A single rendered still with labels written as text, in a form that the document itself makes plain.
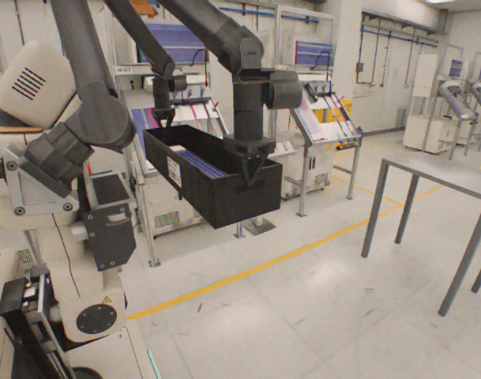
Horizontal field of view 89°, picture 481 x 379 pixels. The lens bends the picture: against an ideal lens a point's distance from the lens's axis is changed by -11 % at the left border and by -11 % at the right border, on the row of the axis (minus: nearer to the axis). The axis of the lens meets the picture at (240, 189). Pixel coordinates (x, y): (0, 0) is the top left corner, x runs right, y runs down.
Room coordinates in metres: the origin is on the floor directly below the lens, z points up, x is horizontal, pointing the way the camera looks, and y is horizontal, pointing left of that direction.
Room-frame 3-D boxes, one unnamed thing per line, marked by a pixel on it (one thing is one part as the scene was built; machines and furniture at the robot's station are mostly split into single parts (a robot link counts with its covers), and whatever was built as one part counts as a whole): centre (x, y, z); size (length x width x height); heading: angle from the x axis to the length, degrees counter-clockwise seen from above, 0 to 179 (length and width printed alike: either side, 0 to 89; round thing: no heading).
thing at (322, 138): (2.92, -0.71, 0.65); 1.01 x 0.73 x 1.29; 31
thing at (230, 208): (0.77, 0.13, 1.07); 0.57 x 0.17 x 0.11; 32
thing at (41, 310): (0.61, 0.51, 0.68); 0.28 x 0.27 x 0.25; 32
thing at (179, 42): (2.25, 0.52, 1.52); 0.51 x 0.13 x 0.27; 121
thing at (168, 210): (2.32, 0.63, 0.31); 0.70 x 0.65 x 0.62; 121
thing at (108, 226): (0.62, 0.37, 0.99); 0.28 x 0.16 x 0.22; 32
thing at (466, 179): (1.46, -1.29, 0.40); 0.70 x 0.45 x 0.80; 24
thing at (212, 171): (0.77, 0.13, 1.04); 0.51 x 0.07 x 0.03; 32
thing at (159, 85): (1.01, 0.28, 1.27); 0.07 x 0.06 x 0.07; 138
